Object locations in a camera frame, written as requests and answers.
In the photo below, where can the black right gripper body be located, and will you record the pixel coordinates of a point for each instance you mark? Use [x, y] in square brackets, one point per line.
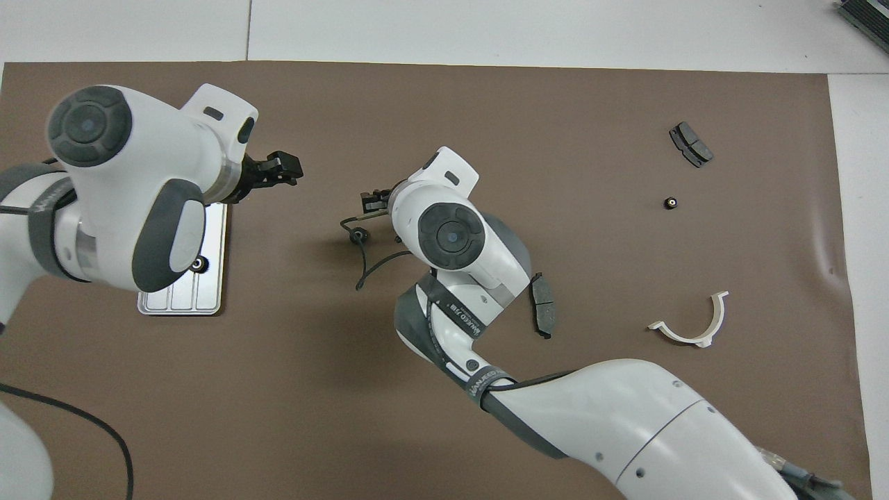
[387, 198]

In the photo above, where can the long dark brake pad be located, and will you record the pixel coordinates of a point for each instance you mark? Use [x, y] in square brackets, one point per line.
[543, 305]

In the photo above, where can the brown table mat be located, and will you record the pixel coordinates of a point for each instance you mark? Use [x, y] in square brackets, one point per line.
[278, 417]

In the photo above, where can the white curved plastic bracket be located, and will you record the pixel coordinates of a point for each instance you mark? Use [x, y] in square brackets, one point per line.
[684, 337]

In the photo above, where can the silver metal tray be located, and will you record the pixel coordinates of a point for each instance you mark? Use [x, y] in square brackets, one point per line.
[208, 298]

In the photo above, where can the large black bearing gear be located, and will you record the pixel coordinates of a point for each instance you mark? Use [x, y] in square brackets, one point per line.
[201, 264]
[358, 235]

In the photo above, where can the grey ribbed device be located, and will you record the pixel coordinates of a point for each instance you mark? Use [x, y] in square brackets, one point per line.
[868, 17]

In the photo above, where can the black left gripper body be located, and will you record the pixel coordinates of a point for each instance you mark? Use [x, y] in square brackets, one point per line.
[255, 177]

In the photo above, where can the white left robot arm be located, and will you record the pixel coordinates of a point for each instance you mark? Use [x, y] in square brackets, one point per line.
[139, 167]

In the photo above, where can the short dark brake pad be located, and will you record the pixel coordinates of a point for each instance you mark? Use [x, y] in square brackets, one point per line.
[691, 144]

